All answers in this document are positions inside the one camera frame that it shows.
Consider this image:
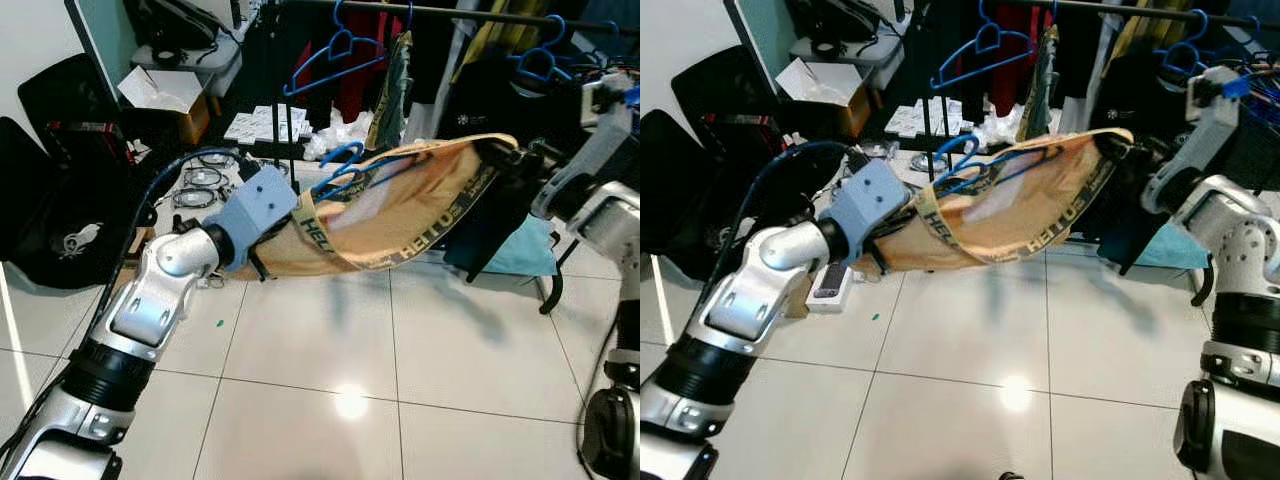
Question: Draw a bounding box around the beige garment with lettered band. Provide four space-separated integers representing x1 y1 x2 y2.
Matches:
880 127 1136 273
255 133 521 281

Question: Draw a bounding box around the blue plastic hanger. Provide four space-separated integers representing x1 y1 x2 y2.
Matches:
508 13 571 86
1215 12 1280 71
1155 8 1216 81
930 0 1038 91
310 140 421 201
932 133 1061 196
283 0 388 98
570 20 641 79

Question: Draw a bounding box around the teal cloth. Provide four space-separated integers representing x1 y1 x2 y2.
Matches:
1120 248 1213 273
478 215 559 278

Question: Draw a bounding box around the small brown cardboard box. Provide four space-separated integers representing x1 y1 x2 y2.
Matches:
783 275 813 321

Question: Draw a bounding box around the white hanging garment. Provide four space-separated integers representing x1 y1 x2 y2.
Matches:
1080 0 1111 86
428 0 466 111

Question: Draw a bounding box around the white cloth pile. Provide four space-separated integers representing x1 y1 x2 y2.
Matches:
975 100 1038 148
305 110 383 163

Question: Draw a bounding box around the yellow striped hanging garment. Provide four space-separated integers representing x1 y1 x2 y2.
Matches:
460 0 523 73
1105 0 1163 61

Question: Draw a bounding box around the red hanging garment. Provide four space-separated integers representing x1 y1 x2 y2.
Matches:
990 0 1041 116
335 5 389 126

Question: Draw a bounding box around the white packet stack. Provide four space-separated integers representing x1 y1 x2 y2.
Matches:
885 97 958 139
222 103 311 146

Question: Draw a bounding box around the black bag with white logo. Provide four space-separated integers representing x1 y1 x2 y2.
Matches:
0 115 151 293
640 108 771 259

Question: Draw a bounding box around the open cardboard box white paper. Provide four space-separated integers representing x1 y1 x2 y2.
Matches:
117 65 213 148
775 58 871 141

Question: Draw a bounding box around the black case with red stripe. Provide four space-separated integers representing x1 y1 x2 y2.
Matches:
670 72 793 171
18 52 141 171

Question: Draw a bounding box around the grey side table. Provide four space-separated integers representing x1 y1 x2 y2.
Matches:
130 35 244 101
790 28 906 96

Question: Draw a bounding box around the black equipment pile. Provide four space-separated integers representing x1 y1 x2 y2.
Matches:
135 0 239 51
790 0 901 46

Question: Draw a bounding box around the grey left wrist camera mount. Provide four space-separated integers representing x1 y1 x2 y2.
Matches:
213 163 301 273
825 157 916 266

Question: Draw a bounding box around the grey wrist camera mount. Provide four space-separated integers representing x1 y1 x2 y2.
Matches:
825 157 916 266
213 163 301 273
580 72 641 153
1187 65 1251 166

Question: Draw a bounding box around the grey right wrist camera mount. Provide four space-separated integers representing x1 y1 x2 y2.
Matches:
1187 65 1251 166
580 72 641 153

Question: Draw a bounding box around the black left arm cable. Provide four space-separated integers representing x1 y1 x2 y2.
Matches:
95 148 246 331
722 140 861 301

